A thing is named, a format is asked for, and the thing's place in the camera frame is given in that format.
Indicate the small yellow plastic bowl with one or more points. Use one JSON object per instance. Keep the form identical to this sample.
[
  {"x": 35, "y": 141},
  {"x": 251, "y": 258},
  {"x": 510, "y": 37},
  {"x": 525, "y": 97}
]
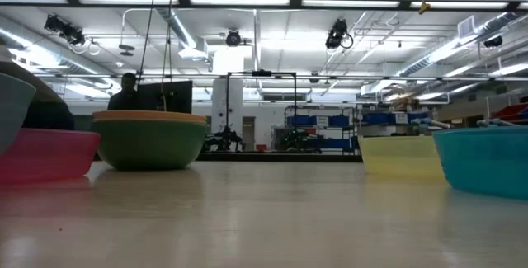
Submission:
[{"x": 396, "y": 156}]

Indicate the large orange plastic bowl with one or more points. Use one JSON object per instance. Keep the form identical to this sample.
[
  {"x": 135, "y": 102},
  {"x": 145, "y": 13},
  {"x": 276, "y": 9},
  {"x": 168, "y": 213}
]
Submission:
[{"x": 148, "y": 116}]

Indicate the large green plastic bowl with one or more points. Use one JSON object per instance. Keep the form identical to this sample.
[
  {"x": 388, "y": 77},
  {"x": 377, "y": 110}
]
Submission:
[{"x": 148, "y": 144}]

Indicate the small teal plastic bowl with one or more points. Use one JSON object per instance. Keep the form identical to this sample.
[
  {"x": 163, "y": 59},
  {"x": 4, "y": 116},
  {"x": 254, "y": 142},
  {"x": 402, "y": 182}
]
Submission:
[{"x": 486, "y": 161}]

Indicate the small red plastic bowl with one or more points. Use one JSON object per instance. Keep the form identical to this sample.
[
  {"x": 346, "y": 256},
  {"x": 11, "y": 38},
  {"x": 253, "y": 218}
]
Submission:
[{"x": 45, "y": 156}]

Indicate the large blue plastic bowl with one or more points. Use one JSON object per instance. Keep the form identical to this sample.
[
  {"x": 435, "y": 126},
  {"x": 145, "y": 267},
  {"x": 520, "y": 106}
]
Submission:
[{"x": 12, "y": 111}]

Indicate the black background robot arm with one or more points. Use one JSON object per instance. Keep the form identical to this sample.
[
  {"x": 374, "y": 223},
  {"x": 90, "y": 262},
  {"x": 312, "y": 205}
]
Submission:
[
  {"x": 301, "y": 141},
  {"x": 224, "y": 140}
]

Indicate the shelf with blue bins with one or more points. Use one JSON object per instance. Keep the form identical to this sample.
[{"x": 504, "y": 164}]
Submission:
[{"x": 338, "y": 120}]

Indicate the black ceiling spotlight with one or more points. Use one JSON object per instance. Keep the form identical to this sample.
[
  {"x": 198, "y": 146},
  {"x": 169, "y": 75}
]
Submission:
[
  {"x": 335, "y": 37},
  {"x": 233, "y": 38},
  {"x": 68, "y": 32},
  {"x": 493, "y": 41}
]

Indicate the yellow hanging tag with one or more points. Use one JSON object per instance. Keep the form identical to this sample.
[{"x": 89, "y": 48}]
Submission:
[{"x": 424, "y": 8}]

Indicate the white pillar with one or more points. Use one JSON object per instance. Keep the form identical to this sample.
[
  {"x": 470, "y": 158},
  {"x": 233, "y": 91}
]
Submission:
[{"x": 235, "y": 95}]

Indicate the row of blue bins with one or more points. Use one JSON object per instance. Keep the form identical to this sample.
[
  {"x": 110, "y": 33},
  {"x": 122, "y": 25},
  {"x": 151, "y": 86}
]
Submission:
[{"x": 383, "y": 118}]

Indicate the grey pipe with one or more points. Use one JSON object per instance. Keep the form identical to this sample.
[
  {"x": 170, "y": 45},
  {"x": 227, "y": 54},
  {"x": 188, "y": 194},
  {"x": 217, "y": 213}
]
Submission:
[{"x": 433, "y": 123}]

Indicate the black computer monitor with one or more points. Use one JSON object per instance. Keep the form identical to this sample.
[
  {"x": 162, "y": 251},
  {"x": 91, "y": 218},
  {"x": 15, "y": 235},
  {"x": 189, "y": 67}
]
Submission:
[{"x": 173, "y": 97}]

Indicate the red storage bin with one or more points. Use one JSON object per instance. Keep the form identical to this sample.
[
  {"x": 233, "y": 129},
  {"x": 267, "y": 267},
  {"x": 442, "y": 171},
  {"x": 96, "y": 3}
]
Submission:
[{"x": 511, "y": 112}]

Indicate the person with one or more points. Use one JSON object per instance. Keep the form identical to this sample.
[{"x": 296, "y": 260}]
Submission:
[{"x": 123, "y": 97}]

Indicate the black background rig frame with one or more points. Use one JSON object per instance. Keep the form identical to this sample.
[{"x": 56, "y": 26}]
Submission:
[{"x": 262, "y": 73}]

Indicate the silver ventilation duct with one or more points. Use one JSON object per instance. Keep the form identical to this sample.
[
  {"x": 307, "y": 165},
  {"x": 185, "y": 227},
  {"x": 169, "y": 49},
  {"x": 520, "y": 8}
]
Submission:
[{"x": 181, "y": 33}]

